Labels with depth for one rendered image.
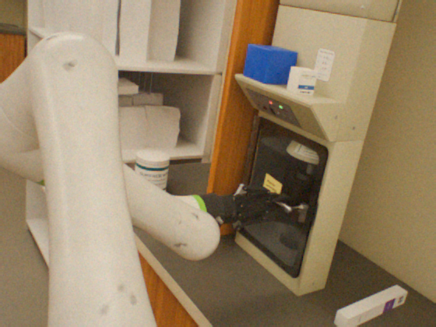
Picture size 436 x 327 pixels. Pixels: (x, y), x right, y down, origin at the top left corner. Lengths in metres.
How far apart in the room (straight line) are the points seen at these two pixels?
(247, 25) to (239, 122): 0.30
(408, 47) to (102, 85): 1.16
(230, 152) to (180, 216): 0.60
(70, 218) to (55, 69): 0.20
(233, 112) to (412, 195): 0.63
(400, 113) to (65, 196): 1.24
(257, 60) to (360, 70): 0.27
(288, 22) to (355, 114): 0.33
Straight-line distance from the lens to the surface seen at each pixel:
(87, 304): 0.52
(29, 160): 0.78
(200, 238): 0.96
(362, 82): 1.21
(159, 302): 1.54
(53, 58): 0.66
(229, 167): 1.50
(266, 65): 1.24
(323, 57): 1.25
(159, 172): 1.80
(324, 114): 1.15
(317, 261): 1.38
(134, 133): 2.33
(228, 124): 1.44
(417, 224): 1.62
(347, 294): 1.48
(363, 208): 1.73
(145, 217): 0.89
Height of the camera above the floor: 1.71
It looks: 20 degrees down
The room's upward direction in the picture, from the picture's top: 9 degrees clockwise
